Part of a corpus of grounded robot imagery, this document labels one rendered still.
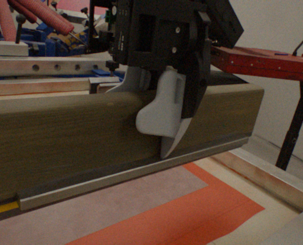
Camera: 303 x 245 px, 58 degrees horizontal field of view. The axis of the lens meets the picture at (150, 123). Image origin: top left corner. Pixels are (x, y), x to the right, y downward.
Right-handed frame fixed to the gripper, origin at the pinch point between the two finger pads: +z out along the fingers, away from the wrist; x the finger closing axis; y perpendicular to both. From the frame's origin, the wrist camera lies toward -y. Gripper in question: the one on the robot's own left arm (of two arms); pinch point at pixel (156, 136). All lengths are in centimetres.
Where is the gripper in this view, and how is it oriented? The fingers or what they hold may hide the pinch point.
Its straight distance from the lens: 30.3
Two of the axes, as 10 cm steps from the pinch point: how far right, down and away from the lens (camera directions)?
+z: -1.4, 9.2, 3.7
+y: -7.8, 1.3, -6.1
